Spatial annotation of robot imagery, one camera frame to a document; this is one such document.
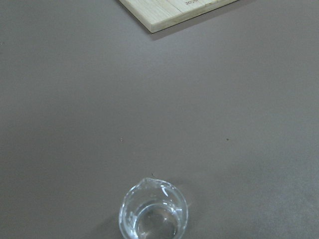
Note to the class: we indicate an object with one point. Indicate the clear glass pitcher cup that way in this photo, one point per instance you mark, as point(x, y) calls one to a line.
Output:
point(153, 209)

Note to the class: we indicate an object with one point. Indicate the bamboo cutting board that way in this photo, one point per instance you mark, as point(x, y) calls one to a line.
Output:
point(157, 15)

